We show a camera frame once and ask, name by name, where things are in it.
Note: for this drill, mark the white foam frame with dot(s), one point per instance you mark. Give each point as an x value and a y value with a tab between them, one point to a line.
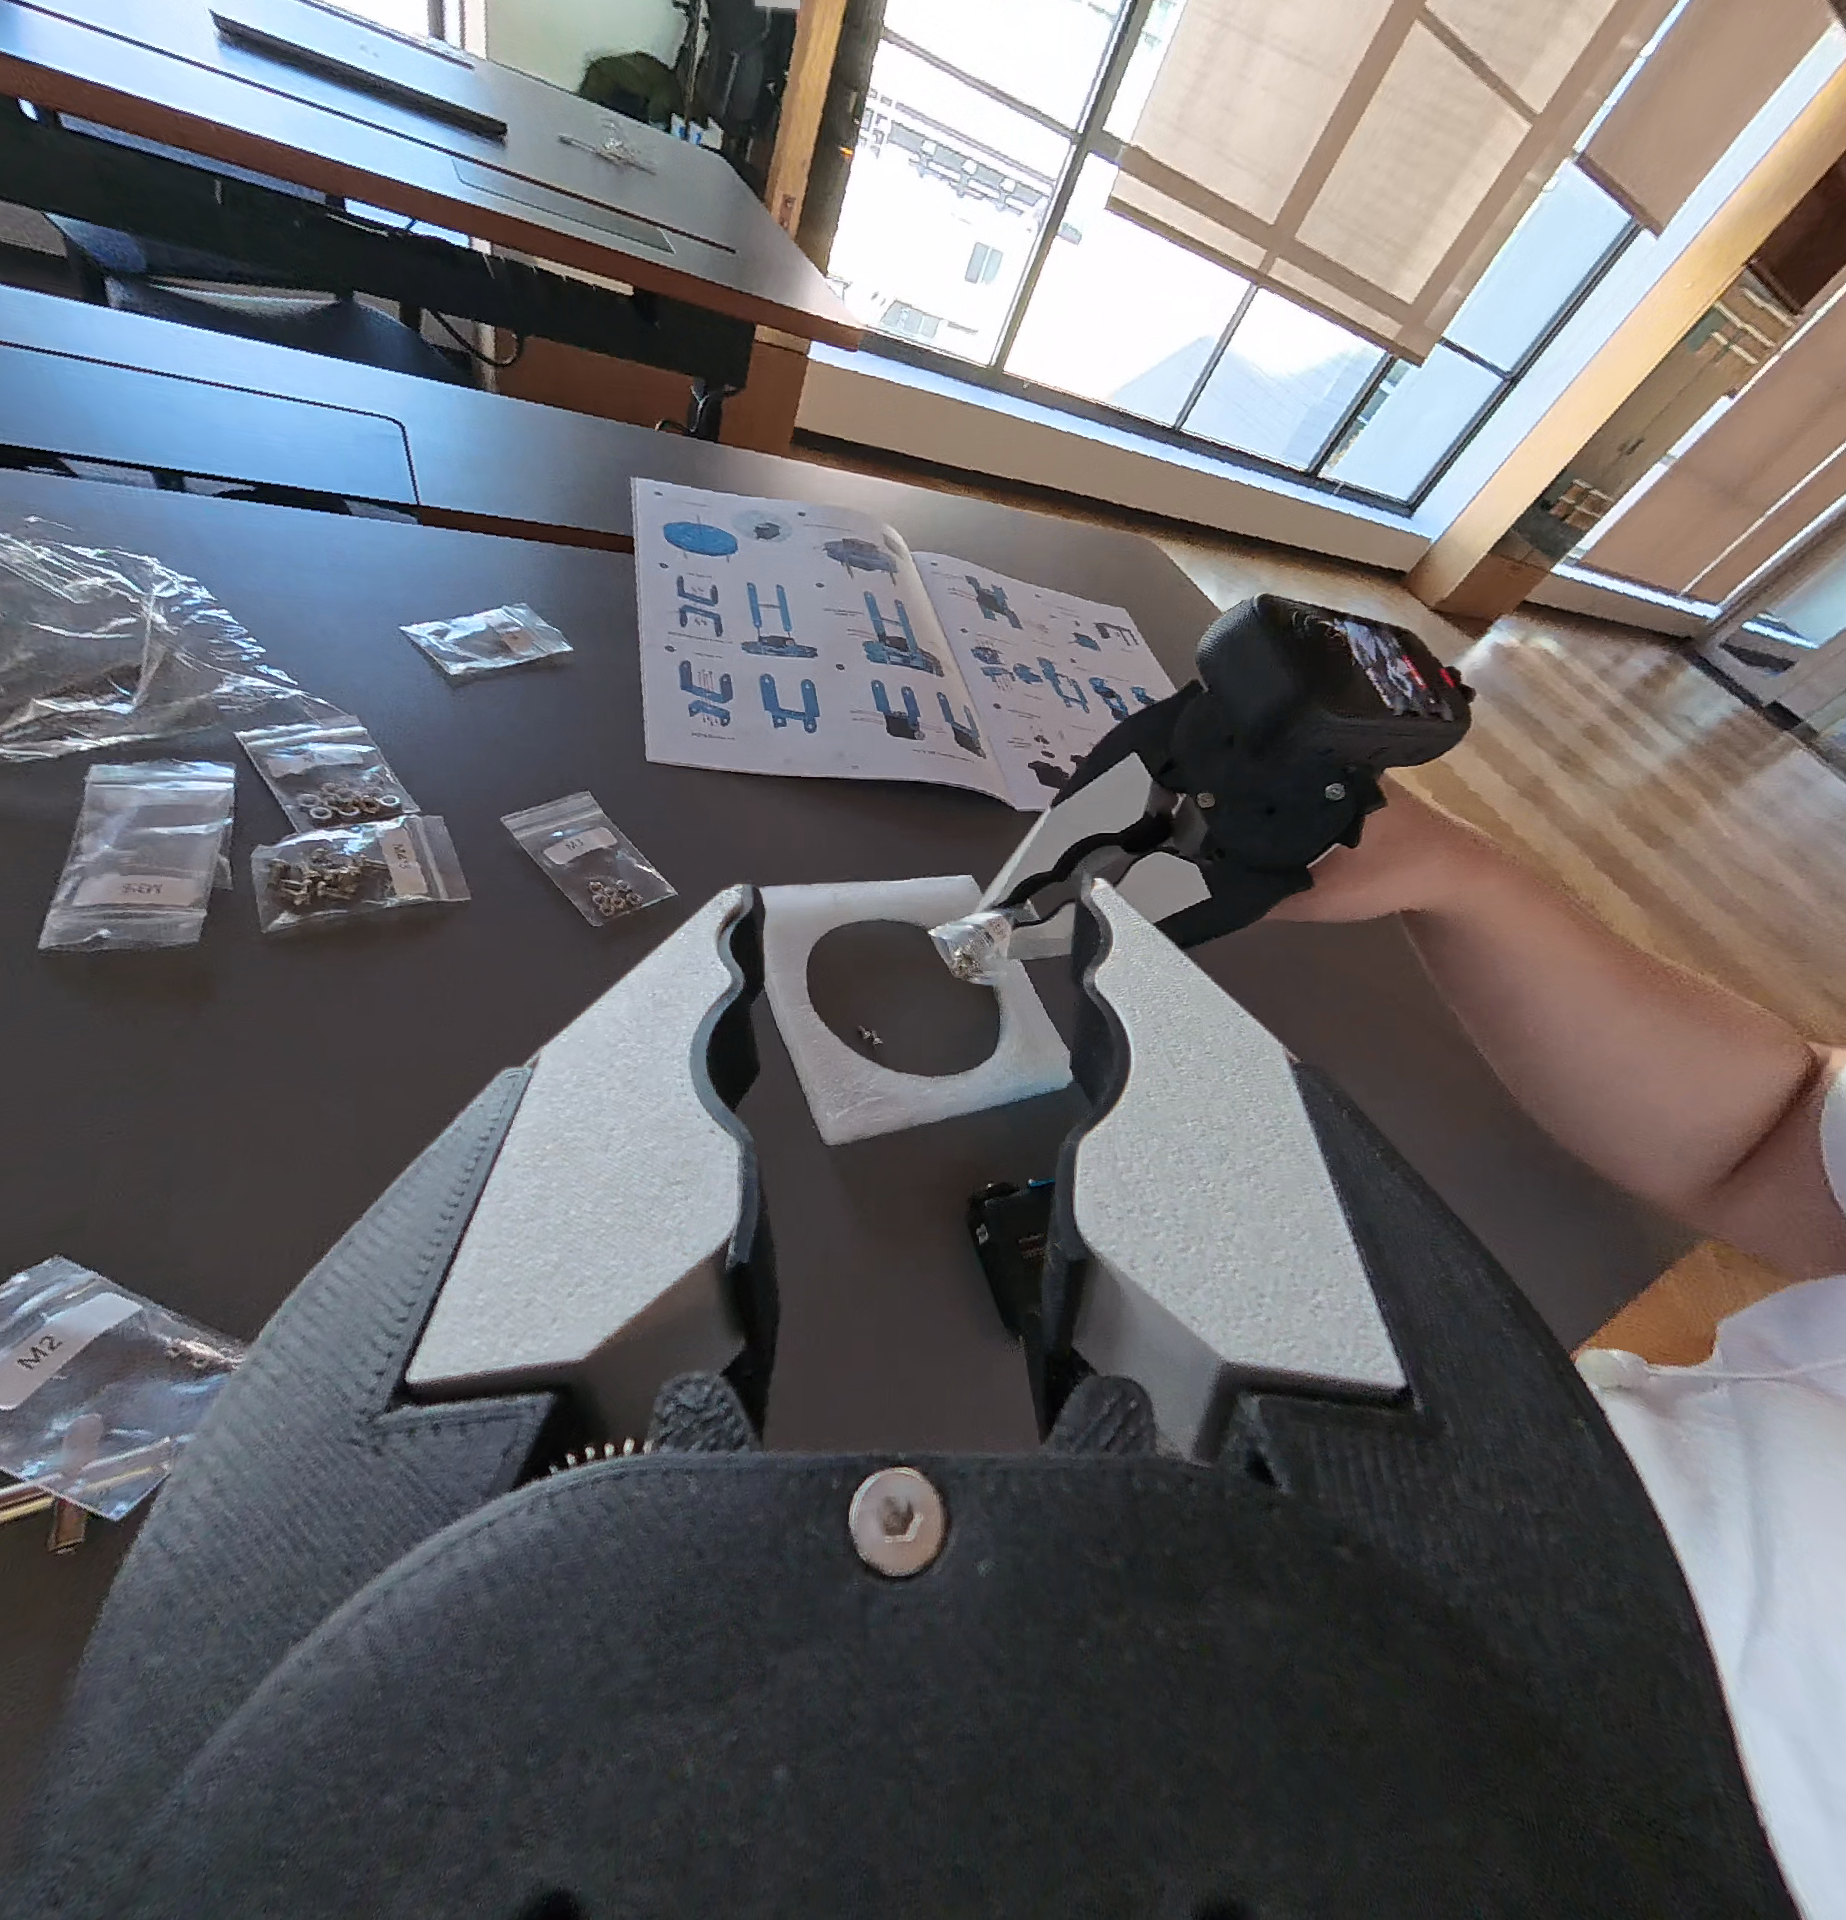
937	1105

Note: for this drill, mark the illustrated instruction booklet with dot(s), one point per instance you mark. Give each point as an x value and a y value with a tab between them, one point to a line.
803	645

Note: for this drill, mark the large crumpled clear plastic bag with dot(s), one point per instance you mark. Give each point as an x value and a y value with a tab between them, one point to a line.
83	645

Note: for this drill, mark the beige roller blind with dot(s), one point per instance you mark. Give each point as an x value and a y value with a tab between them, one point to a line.
1702	105
1313	150

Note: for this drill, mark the person's white shirt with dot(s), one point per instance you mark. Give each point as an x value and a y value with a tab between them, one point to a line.
1763	1575

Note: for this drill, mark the blue bracket with black servo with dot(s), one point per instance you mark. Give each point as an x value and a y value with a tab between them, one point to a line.
1005	1260

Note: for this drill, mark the dark grey desk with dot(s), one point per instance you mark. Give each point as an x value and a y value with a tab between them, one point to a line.
411	1080

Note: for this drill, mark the large paned window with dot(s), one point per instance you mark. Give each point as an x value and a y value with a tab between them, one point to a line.
1103	225

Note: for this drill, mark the dark desk with wood edge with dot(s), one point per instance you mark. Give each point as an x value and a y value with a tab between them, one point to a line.
188	390
411	165

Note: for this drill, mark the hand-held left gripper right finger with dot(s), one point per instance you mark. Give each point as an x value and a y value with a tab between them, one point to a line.
1223	1200

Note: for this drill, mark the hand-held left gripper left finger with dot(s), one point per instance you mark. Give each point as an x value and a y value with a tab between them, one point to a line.
606	1200

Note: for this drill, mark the silver socket wrench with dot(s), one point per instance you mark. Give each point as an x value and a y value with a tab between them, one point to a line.
9	1506

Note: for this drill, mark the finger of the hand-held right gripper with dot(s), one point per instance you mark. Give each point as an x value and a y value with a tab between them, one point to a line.
1047	940
1088	817

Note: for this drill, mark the clear zip bag of nuts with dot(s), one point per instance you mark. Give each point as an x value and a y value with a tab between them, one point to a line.
330	771
586	858

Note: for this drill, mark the person's right forearm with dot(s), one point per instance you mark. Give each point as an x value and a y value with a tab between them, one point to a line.
1612	1051

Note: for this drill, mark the person's right hand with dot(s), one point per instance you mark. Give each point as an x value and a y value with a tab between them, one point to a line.
1388	871

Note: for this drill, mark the clear zip bag of screws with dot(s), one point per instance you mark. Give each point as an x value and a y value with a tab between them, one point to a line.
361	872

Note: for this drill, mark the small clear zip bag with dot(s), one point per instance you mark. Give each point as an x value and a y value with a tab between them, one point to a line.
135	856
486	642
69	1366

